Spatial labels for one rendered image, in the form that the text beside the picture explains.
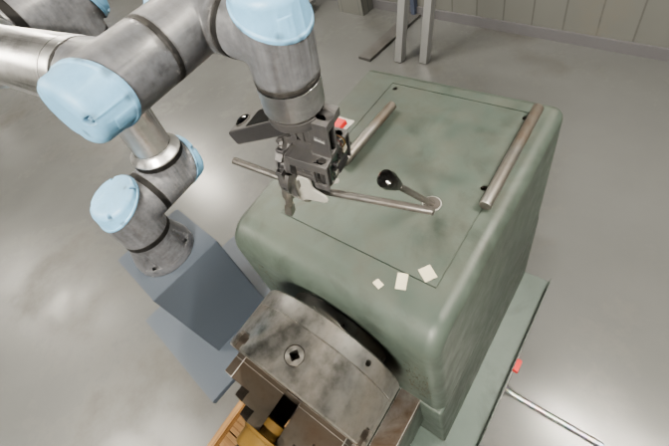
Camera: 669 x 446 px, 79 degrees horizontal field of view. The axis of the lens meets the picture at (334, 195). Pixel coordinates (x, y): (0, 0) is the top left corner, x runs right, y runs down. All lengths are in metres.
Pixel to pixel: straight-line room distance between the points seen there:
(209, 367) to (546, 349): 1.36
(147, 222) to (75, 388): 1.75
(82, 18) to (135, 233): 0.45
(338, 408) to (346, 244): 0.27
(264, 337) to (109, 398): 1.82
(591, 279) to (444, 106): 1.42
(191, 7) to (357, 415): 0.63
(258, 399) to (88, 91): 0.59
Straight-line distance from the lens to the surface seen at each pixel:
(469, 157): 0.85
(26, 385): 2.89
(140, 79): 0.42
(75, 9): 0.81
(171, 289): 1.08
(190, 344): 1.41
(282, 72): 0.42
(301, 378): 0.70
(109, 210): 0.98
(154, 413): 2.32
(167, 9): 0.46
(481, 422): 1.36
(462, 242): 0.73
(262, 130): 0.55
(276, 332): 0.73
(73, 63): 0.43
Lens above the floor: 1.87
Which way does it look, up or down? 48 degrees down
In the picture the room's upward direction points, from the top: 20 degrees counter-clockwise
